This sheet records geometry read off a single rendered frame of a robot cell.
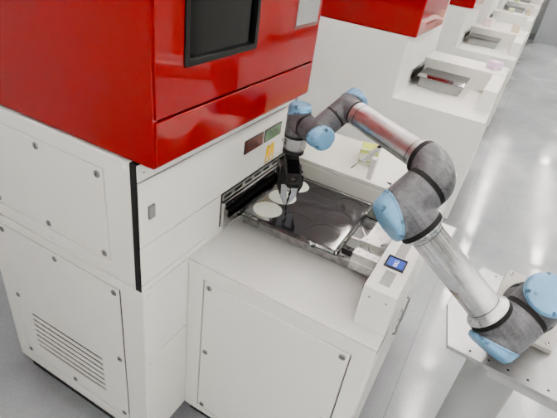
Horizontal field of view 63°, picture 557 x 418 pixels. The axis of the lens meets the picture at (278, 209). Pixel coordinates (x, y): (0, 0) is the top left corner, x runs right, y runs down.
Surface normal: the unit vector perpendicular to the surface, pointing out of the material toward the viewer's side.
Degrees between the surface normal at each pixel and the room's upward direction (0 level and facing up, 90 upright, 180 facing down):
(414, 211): 59
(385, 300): 90
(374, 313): 90
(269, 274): 0
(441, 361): 0
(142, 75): 90
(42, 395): 0
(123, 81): 90
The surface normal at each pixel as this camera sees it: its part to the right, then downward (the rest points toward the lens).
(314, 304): 0.13, -0.83
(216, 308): -0.48, 0.42
